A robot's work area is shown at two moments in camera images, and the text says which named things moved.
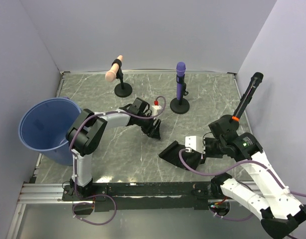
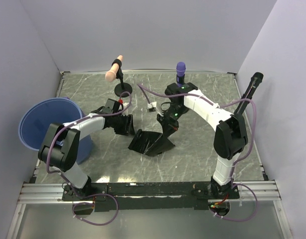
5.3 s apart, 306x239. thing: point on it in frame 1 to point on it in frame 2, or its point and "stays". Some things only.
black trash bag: x=171 y=154 to x=150 y=143
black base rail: x=123 y=196 stays
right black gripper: x=207 y=153 to x=169 y=127
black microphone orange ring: x=256 y=80 stays
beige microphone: x=111 y=75 stays
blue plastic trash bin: x=44 y=126 stays
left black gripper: x=152 y=131 to x=128 y=129
